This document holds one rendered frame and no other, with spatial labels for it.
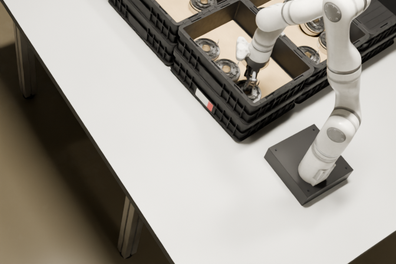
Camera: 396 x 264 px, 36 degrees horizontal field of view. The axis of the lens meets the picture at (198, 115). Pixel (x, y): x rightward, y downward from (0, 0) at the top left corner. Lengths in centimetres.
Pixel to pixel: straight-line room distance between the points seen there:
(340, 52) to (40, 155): 163
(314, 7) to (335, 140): 41
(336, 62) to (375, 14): 93
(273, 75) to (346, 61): 58
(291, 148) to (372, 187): 32
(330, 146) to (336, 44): 38
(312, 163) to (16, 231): 131
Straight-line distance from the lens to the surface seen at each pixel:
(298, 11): 171
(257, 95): 208
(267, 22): 180
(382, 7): 263
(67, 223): 270
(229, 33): 227
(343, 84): 171
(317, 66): 214
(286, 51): 218
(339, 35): 161
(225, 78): 200
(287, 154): 209
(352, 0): 156
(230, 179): 206
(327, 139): 186
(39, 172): 281
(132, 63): 228
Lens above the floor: 246
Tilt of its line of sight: 54 degrees down
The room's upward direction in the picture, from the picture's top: 17 degrees clockwise
